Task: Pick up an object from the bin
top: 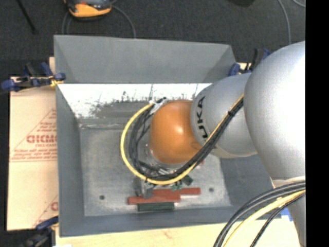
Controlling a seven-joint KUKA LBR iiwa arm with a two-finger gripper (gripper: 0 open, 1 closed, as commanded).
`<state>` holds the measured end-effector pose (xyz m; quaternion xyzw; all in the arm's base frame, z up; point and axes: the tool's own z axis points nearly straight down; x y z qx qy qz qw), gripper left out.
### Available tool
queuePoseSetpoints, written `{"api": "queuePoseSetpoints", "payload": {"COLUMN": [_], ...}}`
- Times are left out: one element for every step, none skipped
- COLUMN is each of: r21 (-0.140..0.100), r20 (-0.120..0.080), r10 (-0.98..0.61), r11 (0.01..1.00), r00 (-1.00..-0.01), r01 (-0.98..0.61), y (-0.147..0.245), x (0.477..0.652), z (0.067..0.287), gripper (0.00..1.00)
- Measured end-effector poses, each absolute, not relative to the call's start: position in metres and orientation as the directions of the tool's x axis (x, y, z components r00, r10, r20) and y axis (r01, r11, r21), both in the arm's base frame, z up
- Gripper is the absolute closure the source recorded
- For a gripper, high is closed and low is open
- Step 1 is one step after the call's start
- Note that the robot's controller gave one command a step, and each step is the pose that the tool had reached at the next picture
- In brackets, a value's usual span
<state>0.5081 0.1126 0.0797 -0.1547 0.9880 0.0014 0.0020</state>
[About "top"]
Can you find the dark green flat block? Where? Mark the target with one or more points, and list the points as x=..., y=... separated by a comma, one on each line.
x=155, y=207

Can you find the long red-brown flat block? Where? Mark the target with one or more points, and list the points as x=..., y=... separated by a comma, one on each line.
x=164, y=199

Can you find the thin red-brown flat block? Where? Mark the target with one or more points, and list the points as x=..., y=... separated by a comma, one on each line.
x=189, y=191

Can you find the grey metal bin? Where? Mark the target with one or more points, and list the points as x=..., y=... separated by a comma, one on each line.
x=102, y=163

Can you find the brown cardboard board, red print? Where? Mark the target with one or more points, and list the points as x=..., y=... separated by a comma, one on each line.
x=30, y=179

